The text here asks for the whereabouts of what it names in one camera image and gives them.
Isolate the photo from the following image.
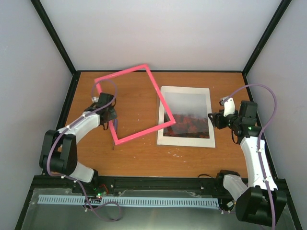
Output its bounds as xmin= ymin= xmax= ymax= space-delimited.
xmin=163 ymin=92 xmax=210 ymax=139

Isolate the pink picture frame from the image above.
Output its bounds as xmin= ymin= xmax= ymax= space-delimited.
xmin=94 ymin=64 xmax=176 ymax=145

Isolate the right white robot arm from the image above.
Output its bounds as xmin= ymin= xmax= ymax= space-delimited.
xmin=208 ymin=98 xmax=287 ymax=228

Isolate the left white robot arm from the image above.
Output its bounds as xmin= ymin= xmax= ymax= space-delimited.
xmin=39 ymin=93 xmax=117 ymax=193

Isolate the white photo mat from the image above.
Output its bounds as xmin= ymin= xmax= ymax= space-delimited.
xmin=157 ymin=86 xmax=215 ymax=148

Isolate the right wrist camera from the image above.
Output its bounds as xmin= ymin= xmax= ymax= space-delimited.
xmin=219 ymin=96 xmax=235 ymax=117

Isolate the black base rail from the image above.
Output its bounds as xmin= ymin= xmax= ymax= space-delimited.
xmin=33 ymin=175 xmax=287 ymax=192

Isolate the light blue cable duct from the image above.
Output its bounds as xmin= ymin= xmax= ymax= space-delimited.
xmin=37 ymin=195 xmax=219 ymax=209

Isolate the black enclosure frame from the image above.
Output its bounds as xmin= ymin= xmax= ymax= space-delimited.
xmin=28 ymin=0 xmax=302 ymax=230

